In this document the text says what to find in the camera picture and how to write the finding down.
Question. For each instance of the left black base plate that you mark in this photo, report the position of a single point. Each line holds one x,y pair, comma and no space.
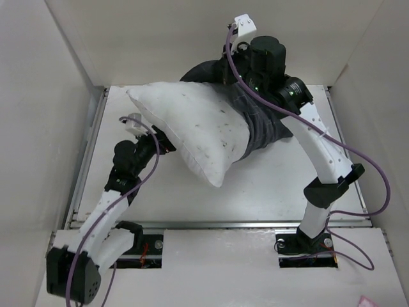
146,255

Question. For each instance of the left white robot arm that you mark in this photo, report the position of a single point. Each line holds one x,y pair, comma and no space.
74,270

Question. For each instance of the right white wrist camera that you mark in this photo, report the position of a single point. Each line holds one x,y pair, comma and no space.
243,30

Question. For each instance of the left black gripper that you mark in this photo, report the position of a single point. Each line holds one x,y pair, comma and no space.
165,146

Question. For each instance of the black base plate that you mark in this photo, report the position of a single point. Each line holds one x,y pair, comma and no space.
296,251
146,255

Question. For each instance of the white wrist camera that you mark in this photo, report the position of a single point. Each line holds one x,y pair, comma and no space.
133,124
243,30

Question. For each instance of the dark grey checked pillowcase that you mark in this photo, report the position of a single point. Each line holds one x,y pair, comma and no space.
264,126

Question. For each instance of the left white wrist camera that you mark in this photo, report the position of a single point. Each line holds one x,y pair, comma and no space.
133,124

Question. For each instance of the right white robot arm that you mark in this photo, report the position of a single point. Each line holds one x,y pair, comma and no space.
276,105

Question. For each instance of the pink object at corner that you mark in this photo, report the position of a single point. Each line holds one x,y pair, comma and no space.
366,302

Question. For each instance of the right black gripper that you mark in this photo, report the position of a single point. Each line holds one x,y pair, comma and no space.
243,48

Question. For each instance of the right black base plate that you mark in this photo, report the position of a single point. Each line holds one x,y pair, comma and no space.
296,251

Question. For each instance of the aluminium front rail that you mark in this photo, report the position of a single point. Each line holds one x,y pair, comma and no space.
239,225

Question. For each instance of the white pillow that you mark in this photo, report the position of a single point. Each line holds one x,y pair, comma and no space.
199,121

